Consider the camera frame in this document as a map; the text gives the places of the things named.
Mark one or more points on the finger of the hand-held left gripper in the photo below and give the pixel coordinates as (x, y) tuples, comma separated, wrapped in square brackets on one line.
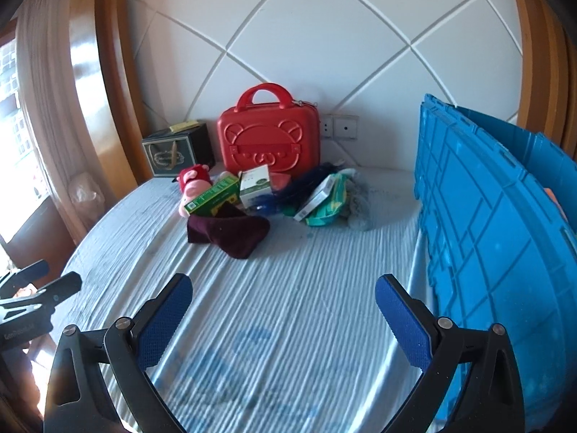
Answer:
[(29, 273), (61, 288)]

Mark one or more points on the white padded headboard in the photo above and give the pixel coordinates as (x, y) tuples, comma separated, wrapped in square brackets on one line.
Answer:
[(315, 45)]

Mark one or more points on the maroon knit cloth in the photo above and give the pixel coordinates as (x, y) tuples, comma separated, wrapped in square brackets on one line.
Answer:
[(230, 232)]

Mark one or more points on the grey fur piece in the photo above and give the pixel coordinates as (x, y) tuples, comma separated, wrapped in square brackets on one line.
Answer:
[(360, 207)]

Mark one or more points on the wide white wall socket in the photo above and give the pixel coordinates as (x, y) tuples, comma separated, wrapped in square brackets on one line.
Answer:
[(346, 127)]

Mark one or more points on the green carton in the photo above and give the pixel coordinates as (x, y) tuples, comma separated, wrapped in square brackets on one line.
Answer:
[(212, 196)]

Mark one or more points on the blue fur piece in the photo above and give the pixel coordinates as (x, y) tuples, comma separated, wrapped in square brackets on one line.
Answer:
[(297, 187)]

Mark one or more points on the pink packet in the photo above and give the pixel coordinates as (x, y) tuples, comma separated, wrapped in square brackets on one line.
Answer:
[(280, 182)]

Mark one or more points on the narrow white wall socket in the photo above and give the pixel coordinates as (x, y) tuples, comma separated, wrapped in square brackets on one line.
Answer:
[(327, 127)]

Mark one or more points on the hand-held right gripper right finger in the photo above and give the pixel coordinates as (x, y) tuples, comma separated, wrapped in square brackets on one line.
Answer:
[(405, 320)]

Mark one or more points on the white and green box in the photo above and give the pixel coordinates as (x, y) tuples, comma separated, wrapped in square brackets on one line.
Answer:
[(254, 187)]

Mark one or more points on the red bear-embossed carry case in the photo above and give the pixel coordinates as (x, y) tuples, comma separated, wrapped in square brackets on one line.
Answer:
[(268, 144)]

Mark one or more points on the white striped bed sheet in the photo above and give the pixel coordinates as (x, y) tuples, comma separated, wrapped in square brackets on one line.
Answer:
[(279, 302)]

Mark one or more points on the red and pink plush toy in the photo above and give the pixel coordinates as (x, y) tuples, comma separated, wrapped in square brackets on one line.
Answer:
[(196, 185)]

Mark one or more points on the blue plastic crate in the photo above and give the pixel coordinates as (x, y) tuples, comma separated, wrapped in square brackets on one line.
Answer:
[(478, 234)]

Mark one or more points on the yellow note pad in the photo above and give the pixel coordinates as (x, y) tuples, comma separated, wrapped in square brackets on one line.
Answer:
[(184, 125)]

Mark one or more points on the teal tissue packet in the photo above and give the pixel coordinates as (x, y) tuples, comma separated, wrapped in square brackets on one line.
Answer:
[(331, 207)]

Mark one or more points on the black gift box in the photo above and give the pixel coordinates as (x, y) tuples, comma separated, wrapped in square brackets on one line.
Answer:
[(180, 153)]

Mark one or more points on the white and blue carton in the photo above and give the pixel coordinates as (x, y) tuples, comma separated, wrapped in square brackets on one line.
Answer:
[(318, 198)]

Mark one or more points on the beige curtain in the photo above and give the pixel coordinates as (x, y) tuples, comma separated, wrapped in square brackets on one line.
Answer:
[(45, 99)]

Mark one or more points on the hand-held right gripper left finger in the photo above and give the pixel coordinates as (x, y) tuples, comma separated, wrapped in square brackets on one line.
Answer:
[(164, 320)]

